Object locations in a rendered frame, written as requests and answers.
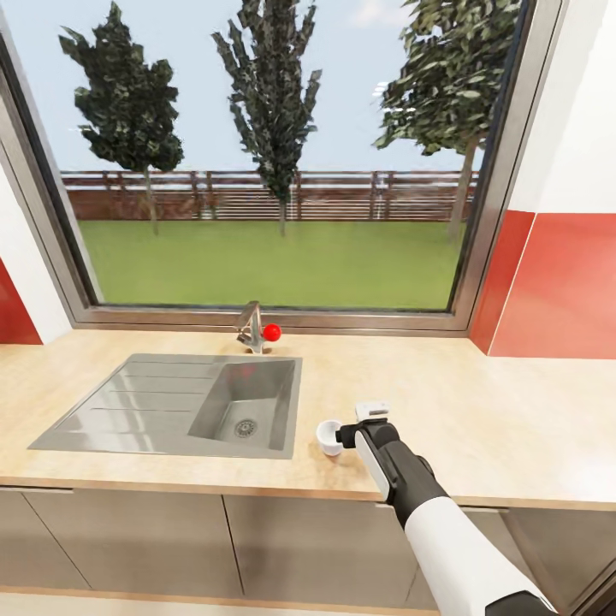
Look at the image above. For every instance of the fixed window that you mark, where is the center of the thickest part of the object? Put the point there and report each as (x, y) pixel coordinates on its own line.
(348, 163)

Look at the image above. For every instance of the drop in sink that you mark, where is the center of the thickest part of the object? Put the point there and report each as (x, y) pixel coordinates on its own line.
(190, 405)

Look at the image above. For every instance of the countertop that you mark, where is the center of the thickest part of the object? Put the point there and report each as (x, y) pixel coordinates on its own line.
(593, 381)
(497, 431)

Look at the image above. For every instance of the coffee cup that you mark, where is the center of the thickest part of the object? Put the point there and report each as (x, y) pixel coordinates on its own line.
(326, 437)

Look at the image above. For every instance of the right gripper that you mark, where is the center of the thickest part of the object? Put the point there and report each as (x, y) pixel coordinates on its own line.
(346, 435)

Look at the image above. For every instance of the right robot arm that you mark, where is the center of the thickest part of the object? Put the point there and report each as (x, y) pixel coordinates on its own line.
(466, 574)

